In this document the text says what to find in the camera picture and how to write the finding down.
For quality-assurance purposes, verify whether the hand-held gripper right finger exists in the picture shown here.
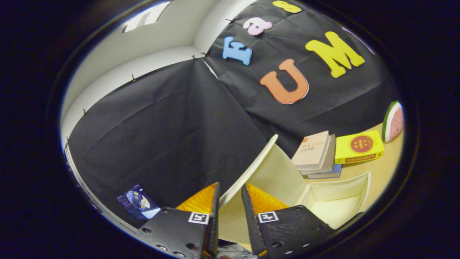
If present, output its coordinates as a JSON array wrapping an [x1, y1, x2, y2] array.
[[241, 183, 336, 258]]

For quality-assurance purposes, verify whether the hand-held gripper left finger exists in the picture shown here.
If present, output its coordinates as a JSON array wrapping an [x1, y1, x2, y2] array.
[[135, 182, 220, 259]]

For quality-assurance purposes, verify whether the cream fabric storage box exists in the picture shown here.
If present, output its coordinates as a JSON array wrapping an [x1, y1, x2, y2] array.
[[217, 134, 371, 252]]

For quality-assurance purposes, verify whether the blue book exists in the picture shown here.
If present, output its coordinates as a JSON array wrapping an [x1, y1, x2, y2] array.
[[307, 164, 342, 179]]

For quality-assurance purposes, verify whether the beige book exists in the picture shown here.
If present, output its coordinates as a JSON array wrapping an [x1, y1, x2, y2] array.
[[291, 130, 336, 176]]

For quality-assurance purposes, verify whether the black backdrop cloth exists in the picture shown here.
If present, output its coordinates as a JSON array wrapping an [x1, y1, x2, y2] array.
[[66, 0, 399, 229]]

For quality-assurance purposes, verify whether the yellow book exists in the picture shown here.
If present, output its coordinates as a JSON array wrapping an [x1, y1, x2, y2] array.
[[334, 130, 384, 165]]

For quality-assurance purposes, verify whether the watermelon slice plush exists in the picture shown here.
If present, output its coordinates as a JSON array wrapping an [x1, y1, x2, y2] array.
[[382, 101, 404, 143]]

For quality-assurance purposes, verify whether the long ceiling light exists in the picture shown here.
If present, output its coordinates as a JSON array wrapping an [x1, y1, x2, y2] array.
[[122, 2, 171, 33]]

